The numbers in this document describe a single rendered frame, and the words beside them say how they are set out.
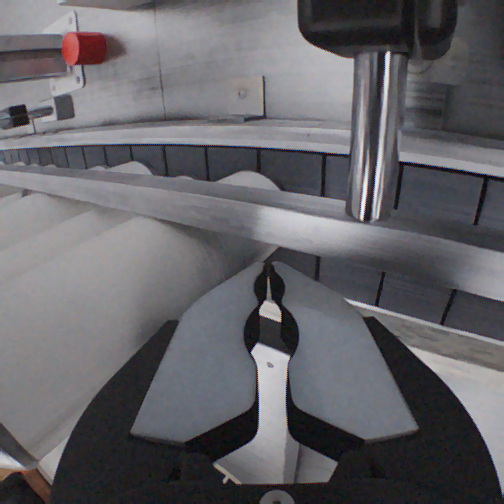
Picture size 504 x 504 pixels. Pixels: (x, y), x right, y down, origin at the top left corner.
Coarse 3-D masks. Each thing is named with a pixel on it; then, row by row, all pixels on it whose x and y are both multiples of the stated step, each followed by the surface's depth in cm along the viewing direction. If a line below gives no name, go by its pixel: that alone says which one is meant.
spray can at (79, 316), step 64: (64, 256) 9; (128, 256) 9; (192, 256) 11; (256, 256) 14; (0, 320) 6; (64, 320) 7; (128, 320) 8; (0, 384) 6; (64, 384) 7; (0, 448) 5
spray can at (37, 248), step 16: (192, 176) 19; (96, 208) 15; (112, 208) 15; (64, 224) 13; (80, 224) 13; (96, 224) 14; (112, 224) 14; (32, 240) 12; (48, 240) 12; (64, 240) 12; (80, 240) 13; (0, 256) 10; (16, 256) 11; (32, 256) 11; (48, 256) 11; (0, 272) 10; (16, 272) 10
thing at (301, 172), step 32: (32, 160) 33; (64, 160) 28; (96, 160) 25; (128, 160) 23; (160, 160) 21; (192, 160) 19; (224, 160) 18; (256, 160) 17; (288, 160) 16; (320, 160) 15; (320, 192) 16; (416, 192) 13; (448, 192) 12; (480, 192) 11; (480, 224) 12; (288, 256) 19; (320, 256) 17; (352, 288) 17; (384, 288) 16; (416, 288) 15; (448, 288) 14; (448, 320) 15; (480, 320) 14
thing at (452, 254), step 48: (48, 192) 15; (96, 192) 12; (144, 192) 10; (192, 192) 9; (240, 192) 9; (288, 192) 9; (288, 240) 8; (336, 240) 7; (384, 240) 7; (432, 240) 6; (480, 240) 6; (480, 288) 6
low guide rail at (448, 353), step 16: (272, 304) 16; (352, 304) 16; (384, 320) 14; (400, 320) 14; (400, 336) 13; (416, 336) 13; (432, 336) 13; (448, 336) 13; (464, 336) 13; (416, 352) 13; (432, 352) 12; (448, 352) 12; (464, 352) 12; (480, 352) 12; (496, 352) 12; (432, 368) 12; (448, 368) 12; (464, 368) 12; (480, 368) 11; (496, 368) 11; (480, 384) 11; (496, 384) 11
